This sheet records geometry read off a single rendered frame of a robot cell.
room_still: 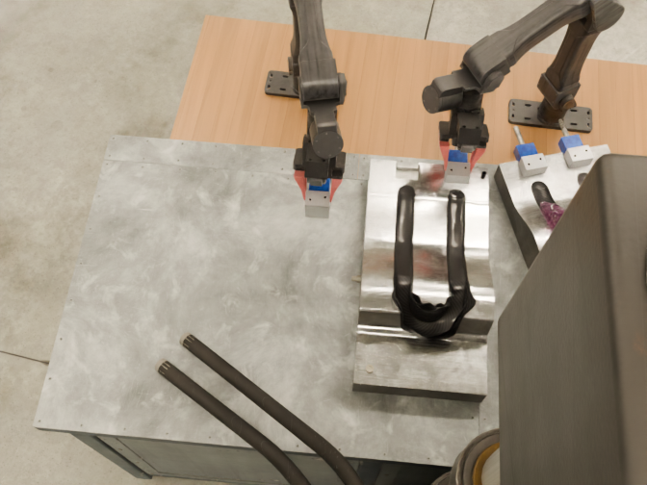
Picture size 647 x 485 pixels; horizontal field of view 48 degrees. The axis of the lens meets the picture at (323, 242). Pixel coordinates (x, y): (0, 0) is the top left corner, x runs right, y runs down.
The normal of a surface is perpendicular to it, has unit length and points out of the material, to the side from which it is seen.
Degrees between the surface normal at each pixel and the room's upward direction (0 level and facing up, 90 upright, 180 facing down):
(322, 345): 0
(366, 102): 0
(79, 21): 0
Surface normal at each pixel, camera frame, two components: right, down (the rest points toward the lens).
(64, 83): 0.00, -0.44
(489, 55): -0.38, -0.23
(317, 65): 0.04, -0.18
